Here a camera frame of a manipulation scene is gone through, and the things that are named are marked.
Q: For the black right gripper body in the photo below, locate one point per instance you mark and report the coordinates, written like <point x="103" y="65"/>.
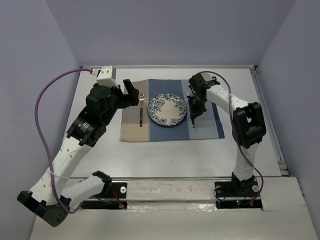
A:
<point x="193" y="96"/>

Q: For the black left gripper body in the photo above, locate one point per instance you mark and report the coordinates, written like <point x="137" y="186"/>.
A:
<point x="119" y="101"/>

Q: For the silver fork dark handle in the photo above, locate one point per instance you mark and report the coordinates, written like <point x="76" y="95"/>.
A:
<point x="141" y="108"/>

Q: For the blue beige checked placemat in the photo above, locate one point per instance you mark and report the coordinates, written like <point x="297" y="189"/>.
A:
<point x="207" y="126"/>

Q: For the blue floral plate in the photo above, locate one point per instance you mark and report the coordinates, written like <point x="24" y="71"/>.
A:
<point x="167" y="109"/>

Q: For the steak knife dark handle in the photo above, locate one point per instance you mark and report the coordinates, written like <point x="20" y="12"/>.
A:
<point x="193" y="122"/>

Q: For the dark green mug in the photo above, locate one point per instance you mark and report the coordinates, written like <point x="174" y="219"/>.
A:
<point x="208" y="77"/>

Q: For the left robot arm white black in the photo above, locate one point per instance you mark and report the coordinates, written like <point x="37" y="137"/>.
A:
<point x="49" y="198"/>

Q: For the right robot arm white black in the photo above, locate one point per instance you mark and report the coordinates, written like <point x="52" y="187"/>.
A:
<point x="247" y="128"/>

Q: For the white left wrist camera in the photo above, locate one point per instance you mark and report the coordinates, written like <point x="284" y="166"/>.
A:
<point x="107" y="77"/>

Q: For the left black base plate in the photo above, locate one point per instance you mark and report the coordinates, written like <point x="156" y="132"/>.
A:
<point x="113" y="199"/>

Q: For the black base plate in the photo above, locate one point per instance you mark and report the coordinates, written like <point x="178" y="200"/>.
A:
<point x="113" y="199"/>
<point x="229" y="198"/>

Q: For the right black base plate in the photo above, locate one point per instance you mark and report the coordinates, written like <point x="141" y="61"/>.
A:
<point x="229" y="198"/>

